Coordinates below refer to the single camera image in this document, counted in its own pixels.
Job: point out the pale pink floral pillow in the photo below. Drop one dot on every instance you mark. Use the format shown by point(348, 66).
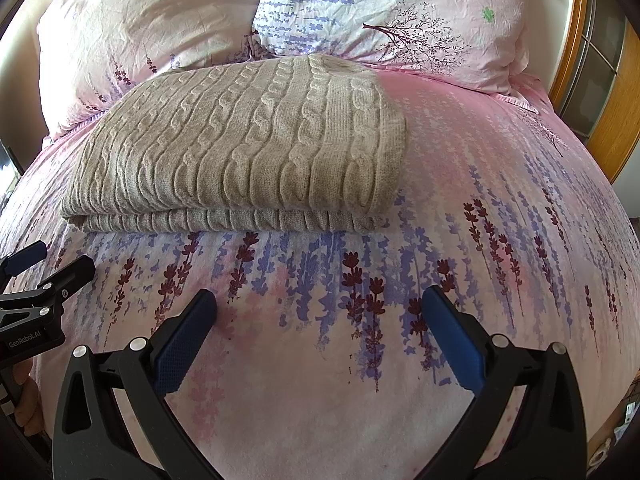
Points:
point(150, 25)

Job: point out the wooden framed glass panel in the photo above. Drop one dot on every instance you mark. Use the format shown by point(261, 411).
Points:
point(600, 60)

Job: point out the pink lavender-print bedsheet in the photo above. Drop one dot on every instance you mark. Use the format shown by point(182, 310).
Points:
point(450, 200)

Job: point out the person's left hand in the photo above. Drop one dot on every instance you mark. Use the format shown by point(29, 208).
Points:
point(27, 400)

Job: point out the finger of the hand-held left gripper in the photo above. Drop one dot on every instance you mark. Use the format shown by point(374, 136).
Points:
point(65, 277)
point(25, 256)

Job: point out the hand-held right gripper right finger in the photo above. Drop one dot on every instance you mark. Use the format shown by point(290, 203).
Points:
point(450, 340)

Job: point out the white lavender tree-print pillow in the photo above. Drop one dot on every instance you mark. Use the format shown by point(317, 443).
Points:
point(400, 5)

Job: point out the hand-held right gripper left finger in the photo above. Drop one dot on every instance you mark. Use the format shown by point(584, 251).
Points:
point(184, 342)

